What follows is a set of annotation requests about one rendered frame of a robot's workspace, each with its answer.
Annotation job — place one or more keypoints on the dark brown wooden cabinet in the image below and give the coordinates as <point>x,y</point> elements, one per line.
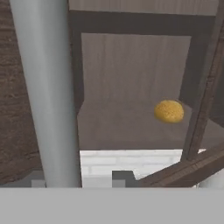
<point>131,73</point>

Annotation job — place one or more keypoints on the round golden bread roll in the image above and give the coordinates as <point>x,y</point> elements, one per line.
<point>169,111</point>

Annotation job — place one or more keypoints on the dark brown wooden cabinet door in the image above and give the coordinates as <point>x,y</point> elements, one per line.
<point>201,116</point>
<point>14,102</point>

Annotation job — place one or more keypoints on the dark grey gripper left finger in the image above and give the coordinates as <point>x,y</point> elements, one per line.
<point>37,183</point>

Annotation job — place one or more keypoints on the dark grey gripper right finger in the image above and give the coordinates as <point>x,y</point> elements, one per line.
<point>122,176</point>

